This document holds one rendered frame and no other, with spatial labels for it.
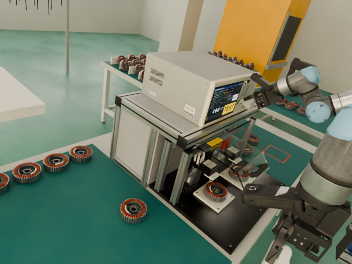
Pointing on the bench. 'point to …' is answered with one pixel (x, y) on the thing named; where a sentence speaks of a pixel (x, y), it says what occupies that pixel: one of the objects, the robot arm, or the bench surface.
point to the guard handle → (259, 170)
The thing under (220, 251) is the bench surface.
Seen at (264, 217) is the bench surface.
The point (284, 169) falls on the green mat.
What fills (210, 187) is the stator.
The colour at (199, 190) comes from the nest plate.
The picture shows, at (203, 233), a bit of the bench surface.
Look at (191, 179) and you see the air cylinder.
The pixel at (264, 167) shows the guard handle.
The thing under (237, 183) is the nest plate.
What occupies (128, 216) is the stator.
